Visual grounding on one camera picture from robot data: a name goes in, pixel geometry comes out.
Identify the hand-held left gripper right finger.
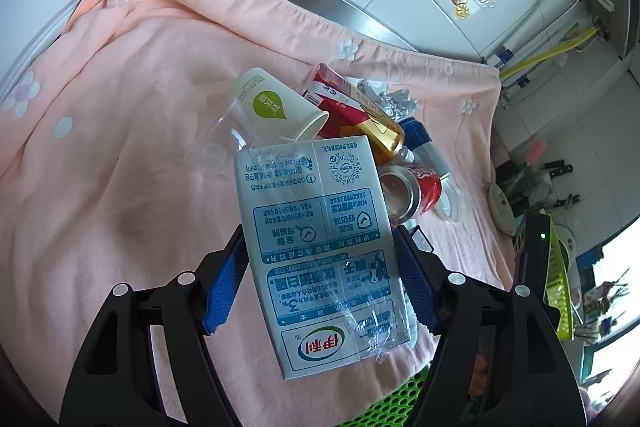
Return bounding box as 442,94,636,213
392,224,588,427

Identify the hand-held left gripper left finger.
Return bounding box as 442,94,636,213
59,223,251,427

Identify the white and blue milk carton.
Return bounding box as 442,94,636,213
234,136,413,380

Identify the green plastic basket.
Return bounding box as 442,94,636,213
350,364,436,427

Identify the clear plastic cup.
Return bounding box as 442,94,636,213
182,99,266,178

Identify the lime green dish rack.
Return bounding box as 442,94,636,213
542,214,576,343

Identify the white round dish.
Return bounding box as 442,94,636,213
487,182,516,235

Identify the clear plastic lid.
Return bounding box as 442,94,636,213
435,179,468,225

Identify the red soda can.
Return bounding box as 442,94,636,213
378,163,443,220

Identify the pink flower-print blanket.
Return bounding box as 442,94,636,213
0,0,513,418

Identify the red and gold drink carton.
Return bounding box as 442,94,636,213
300,63,407,166

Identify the crumpled silver foil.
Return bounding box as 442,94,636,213
357,79,418,120

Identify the white paper cup green label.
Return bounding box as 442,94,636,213
227,68,330,142

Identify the yellow gas hose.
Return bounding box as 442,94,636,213
497,24,598,80

